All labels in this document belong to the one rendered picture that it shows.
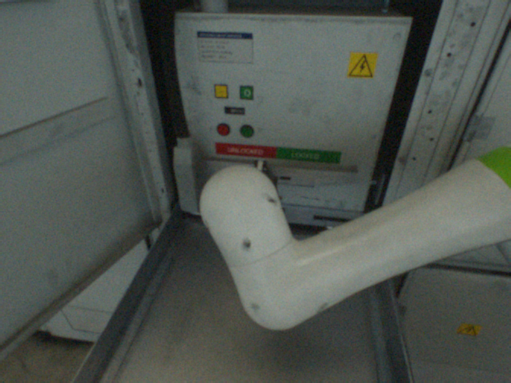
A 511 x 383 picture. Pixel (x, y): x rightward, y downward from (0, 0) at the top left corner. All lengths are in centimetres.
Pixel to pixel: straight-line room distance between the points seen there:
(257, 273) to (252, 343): 33
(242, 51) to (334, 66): 20
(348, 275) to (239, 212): 16
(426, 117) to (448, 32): 16
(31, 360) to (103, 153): 131
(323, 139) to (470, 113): 30
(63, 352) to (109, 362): 115
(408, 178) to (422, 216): 38
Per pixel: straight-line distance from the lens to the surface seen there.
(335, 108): 77
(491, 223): 48
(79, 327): 171
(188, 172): 77
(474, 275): 107
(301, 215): 91
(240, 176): 41
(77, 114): 74
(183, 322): 76
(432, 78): 74
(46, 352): 193
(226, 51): 75
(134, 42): 78
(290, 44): 73
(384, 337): 77
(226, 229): 40
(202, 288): 80
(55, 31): 74
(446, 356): 139
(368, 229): 44
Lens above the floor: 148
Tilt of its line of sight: 36 degrees down
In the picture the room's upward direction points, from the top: straight up
